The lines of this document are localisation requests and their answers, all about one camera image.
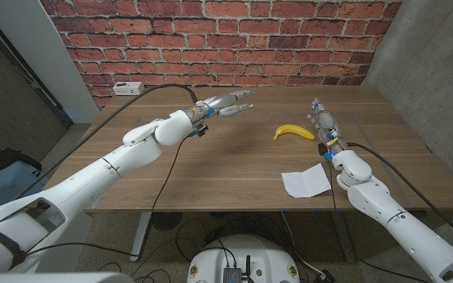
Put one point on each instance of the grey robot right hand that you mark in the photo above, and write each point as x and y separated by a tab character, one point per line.
326	123

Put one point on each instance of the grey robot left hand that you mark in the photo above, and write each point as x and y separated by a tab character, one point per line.
211	104

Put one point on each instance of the white paper shipping label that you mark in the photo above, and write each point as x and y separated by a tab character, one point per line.
305	182

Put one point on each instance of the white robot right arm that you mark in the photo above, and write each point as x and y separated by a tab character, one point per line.
387	204

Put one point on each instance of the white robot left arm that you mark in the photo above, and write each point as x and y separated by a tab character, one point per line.
93	177

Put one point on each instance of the yellow toy banana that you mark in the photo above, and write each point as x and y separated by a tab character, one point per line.
293	129

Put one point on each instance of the red brick printed backdrop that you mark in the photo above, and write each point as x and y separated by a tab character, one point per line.
226	39

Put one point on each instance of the white power strip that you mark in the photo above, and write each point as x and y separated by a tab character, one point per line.
128	89

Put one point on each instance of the dark table leg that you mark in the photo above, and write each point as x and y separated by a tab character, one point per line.
344	239

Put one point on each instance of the black round disc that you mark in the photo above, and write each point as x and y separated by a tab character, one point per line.
165	220

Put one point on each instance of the white table leg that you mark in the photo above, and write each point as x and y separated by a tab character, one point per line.
140	236

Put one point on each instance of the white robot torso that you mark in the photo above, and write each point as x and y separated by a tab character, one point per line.
246	251

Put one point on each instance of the small grey electronics box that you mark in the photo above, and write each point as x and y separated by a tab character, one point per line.
232	275

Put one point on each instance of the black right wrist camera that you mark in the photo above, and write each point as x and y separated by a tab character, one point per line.
322	149

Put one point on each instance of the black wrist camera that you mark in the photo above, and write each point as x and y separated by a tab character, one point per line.
322	149
203	130

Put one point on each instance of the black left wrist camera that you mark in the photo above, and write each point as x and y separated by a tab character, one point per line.
203	130

